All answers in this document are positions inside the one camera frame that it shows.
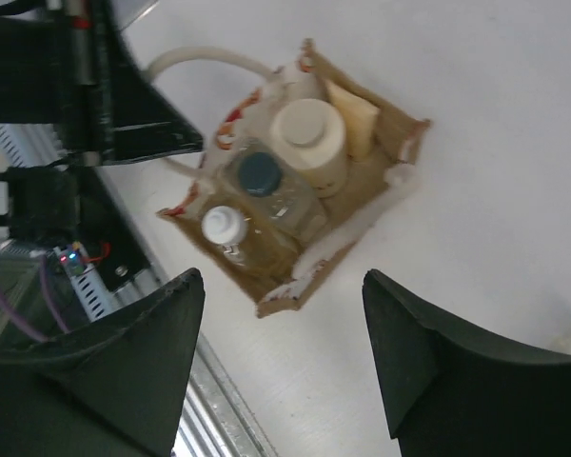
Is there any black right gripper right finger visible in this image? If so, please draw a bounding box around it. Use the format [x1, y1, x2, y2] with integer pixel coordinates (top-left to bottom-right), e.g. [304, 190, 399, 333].
[363, 269, 571, 456]

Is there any aluminium mounting rail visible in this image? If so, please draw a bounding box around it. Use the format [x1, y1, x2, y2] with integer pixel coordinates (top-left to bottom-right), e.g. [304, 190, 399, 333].
[113, 280, 277, 457]

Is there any cream lotion bottle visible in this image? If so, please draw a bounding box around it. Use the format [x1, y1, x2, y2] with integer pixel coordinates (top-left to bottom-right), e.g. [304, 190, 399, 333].
[269, 98, 348, 199]

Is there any white perforated cable duct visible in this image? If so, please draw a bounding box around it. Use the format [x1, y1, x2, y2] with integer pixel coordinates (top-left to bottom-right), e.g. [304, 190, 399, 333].
[69, 267, 119, 322]

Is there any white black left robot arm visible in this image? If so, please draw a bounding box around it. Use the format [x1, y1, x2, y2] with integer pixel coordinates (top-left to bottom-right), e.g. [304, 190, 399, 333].
[0, 1, 204, 291]

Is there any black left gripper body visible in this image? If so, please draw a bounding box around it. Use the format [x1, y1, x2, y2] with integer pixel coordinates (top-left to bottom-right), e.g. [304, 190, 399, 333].
[0, 1, 100, 152]

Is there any cream squeeze tube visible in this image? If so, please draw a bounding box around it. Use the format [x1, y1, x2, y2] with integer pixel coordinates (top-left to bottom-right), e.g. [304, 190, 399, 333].
[325, 80, 380, 162]

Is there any clear bottle dark cap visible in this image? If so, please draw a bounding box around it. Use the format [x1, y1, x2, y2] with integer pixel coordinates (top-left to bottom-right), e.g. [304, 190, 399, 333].
[220, 139, 328, 245]

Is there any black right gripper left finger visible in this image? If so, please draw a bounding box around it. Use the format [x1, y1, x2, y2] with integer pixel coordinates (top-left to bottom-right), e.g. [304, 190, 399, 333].
[0, 268, 205, 456]

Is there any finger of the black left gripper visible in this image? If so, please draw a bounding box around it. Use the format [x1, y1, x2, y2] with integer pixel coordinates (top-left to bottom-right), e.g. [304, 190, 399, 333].
[94, 28, 204, 166]

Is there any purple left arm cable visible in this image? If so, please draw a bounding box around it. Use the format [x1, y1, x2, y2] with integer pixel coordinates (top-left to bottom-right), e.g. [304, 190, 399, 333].
[0, 249, 72, 344]

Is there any clear bottle white cap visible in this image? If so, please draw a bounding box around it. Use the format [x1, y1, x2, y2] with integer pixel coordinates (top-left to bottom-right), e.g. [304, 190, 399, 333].
[200, 204, 299, 283]

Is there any small circuit board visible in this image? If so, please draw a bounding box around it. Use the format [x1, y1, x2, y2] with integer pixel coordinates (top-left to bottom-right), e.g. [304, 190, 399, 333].
[53, 242, 91, 277]

